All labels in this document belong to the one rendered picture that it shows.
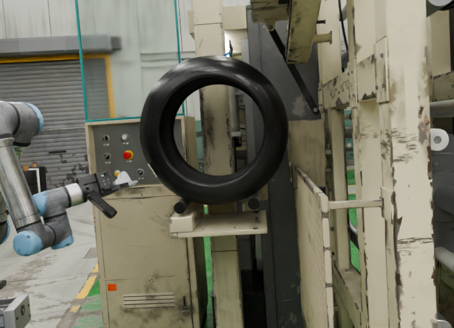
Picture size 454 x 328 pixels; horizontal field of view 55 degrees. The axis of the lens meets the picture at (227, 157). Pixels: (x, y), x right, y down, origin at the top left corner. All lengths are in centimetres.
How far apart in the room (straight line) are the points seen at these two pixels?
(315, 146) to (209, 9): 76
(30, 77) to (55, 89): 63
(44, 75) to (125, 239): 891
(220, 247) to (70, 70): 929
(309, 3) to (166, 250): 152
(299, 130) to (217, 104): 39
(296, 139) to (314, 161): 12
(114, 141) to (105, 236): 52
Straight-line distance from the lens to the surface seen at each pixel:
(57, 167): 1108
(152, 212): 243
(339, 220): 200
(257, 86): 162
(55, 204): 153
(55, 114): 1105
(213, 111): 199
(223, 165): 199
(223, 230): 167
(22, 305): 164
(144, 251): 249
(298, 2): 153
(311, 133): 192
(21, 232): 143
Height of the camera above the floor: 119
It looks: 4 degrees down
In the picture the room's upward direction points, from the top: 4 degrees counter-clockwise
